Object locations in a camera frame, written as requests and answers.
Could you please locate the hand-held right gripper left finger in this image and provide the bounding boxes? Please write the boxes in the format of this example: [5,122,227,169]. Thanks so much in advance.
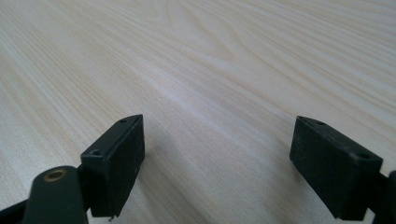
[79,114,147,218]

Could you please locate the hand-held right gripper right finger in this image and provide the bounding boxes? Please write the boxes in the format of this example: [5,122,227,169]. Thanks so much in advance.
[289,115,384,222]

